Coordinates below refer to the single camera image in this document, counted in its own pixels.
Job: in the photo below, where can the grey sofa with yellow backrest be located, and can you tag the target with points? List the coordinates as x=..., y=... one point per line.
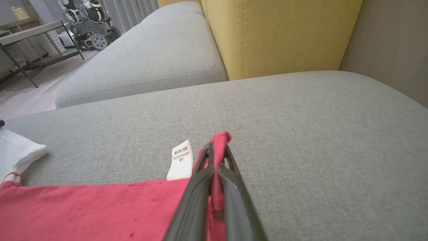
x=317, y=150

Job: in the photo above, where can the large grey sofa seat cushion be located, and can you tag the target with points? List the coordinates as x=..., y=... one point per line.
x=150, y=60

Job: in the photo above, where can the small grey sofa seat cushion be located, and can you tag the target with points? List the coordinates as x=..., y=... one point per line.
x=177, y=8

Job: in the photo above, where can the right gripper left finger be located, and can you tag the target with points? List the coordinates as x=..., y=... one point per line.
x=190, y=214

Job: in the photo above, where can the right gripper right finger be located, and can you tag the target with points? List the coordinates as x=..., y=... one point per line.
x=239, y=217

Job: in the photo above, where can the pale yellow jug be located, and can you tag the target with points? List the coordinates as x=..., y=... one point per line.
x=20, y=13

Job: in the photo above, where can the yellow sofa backrest cushion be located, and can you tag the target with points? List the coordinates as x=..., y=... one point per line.
x=284, y=33
x=177, y=2

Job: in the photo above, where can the grey curtain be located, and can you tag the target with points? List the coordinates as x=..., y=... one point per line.
x=130, y=11

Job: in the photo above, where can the white ribbed heater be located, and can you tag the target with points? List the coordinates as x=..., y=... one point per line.
x=48, y=45

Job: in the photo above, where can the wheeled white black robot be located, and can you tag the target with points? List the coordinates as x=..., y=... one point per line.
x=88, y=30

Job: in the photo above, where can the red and white T-shirt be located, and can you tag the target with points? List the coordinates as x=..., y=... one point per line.
x=83, y=211

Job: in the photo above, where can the white top black leg table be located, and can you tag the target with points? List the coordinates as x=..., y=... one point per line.
x=30, y=31

